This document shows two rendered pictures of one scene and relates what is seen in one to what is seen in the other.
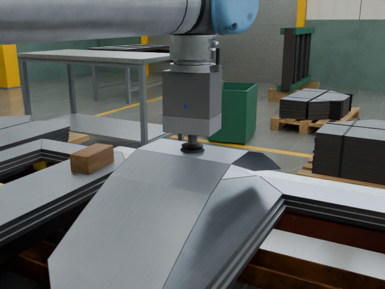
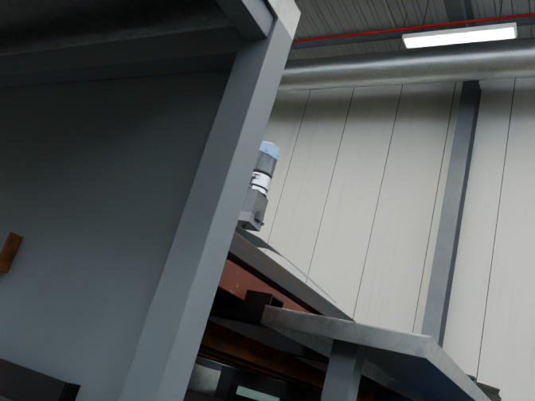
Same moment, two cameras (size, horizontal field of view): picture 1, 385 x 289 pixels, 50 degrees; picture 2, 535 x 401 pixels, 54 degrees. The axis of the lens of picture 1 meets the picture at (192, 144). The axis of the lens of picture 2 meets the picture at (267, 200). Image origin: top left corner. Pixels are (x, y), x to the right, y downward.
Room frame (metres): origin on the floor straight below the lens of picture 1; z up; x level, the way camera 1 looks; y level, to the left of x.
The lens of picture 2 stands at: (0.87, -1.50, 0.62)
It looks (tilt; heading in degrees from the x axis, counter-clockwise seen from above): 19 degrees up; 95
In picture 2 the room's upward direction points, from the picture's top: 16 degrees clockwise
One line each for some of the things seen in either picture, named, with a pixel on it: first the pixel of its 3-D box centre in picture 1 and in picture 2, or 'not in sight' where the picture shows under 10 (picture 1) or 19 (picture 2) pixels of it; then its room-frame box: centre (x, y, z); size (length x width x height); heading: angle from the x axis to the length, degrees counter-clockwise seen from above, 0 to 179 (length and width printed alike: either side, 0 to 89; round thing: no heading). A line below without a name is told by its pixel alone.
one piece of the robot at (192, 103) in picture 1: (196, 96); (253, 208); (0.71, -0.01, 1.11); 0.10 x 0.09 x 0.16; 158
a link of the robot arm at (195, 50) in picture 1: (194, 49); (257, 183); (0.70, 0.00, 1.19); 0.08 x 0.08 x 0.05
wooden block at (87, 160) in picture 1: (92, 157); not in sight; (1.09, 0.27, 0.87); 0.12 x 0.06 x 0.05; 157
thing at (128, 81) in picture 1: (136, 71); not in sight; (7.35, 0.98, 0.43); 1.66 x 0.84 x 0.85; 152
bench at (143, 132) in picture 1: (102, 101); not in sight; (4.13, 0.90, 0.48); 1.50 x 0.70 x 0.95; 62
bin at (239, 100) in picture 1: (231, 111); not in sight; (4.54, -0.43, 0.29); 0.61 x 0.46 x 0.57; 161
